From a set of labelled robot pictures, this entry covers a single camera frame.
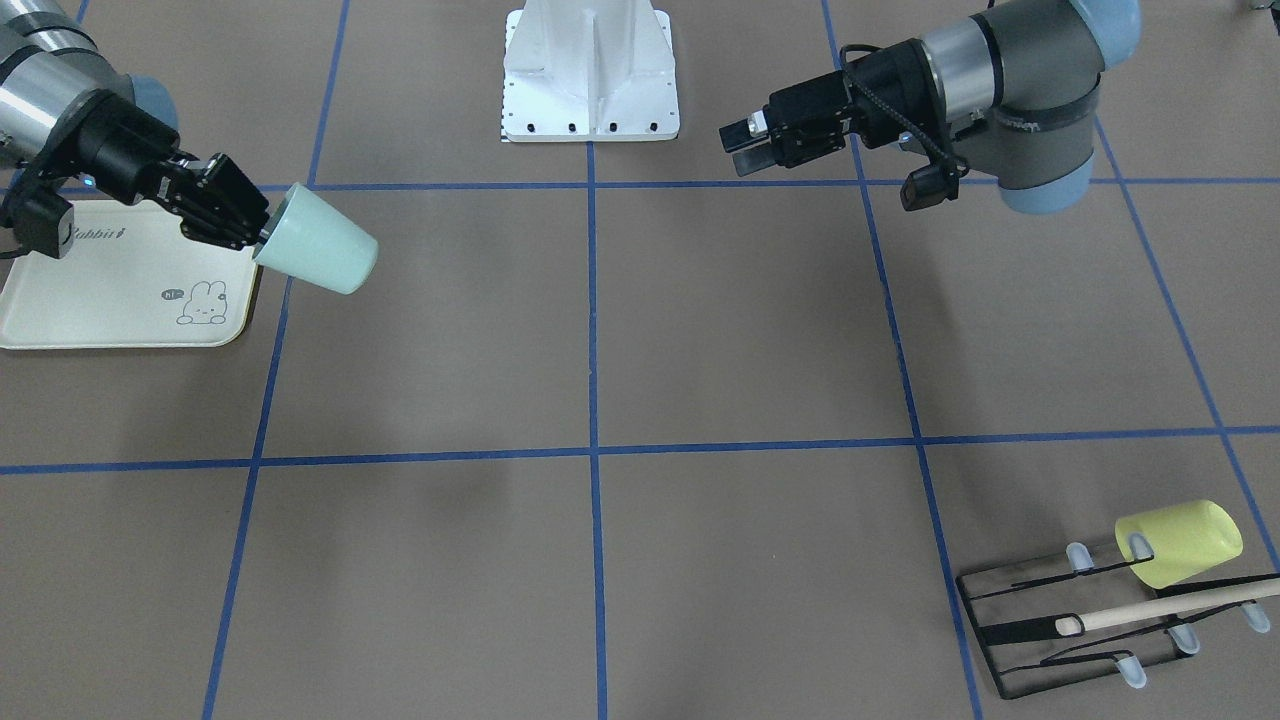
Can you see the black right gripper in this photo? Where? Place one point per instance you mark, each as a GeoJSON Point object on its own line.
{"type": "Point", "coordinates": [118, 146]}

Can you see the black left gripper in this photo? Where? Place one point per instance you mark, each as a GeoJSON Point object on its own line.
{"type": "Point", "coordinates": [886, 82]}

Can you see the pale green plastic cup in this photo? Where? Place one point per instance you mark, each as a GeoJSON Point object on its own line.
{"type": "Point", "coordinates": [308, 238]}

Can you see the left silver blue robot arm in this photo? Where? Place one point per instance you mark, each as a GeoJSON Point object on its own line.
{"type": "Point", "coordinates": [1011, 92]}

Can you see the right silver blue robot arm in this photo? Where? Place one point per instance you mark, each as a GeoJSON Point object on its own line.
{"type": "Point", "coordinates": [48, 58]}

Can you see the cream rabbit print tray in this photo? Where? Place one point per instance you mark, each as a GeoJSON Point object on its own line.
{"type": "Point", "coordinates": [130, 280]}

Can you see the yellow plastic cup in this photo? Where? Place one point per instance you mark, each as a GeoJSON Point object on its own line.
{"type": "Point", "coordinates": [1169, 545]}

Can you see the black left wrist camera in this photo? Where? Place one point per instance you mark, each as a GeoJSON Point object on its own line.
{"type": "Point", "coordinates": [929, 186]}

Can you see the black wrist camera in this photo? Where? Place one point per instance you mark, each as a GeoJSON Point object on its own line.
{"type": "Point", "coordinates": [929, 186]}
{"type": "Point", "coordinates": [42, 222]}

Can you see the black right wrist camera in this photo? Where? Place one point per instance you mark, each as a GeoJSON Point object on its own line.
{"type": "Point", "coordinates": [42, 222]}

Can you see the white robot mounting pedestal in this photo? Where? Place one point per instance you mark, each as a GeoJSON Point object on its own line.
{"type": "Point", "coordinates": [589, 71]}

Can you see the black wire cup rack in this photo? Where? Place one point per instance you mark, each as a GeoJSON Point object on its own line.
{"type": "Point", "coordinates": [1083, 614]}

